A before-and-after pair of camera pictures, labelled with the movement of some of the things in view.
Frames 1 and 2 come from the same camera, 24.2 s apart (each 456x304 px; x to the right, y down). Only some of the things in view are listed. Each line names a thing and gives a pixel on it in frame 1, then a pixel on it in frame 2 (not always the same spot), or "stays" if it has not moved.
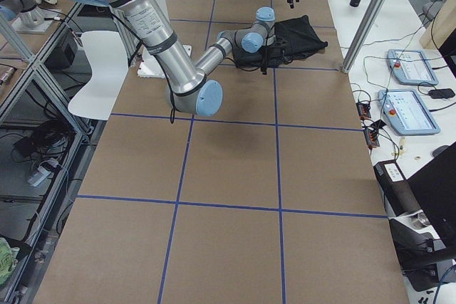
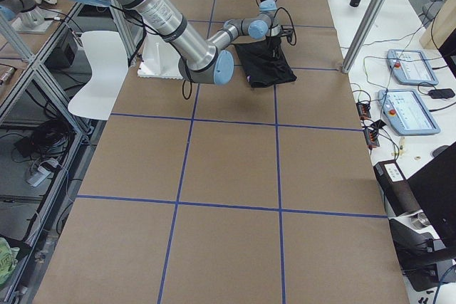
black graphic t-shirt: (295, 38) → (266, 62)
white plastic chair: (109, 65) stays
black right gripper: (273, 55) → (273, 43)
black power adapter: (442, 93) stays
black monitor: (434, 187) stays
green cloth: (8, 255) stays
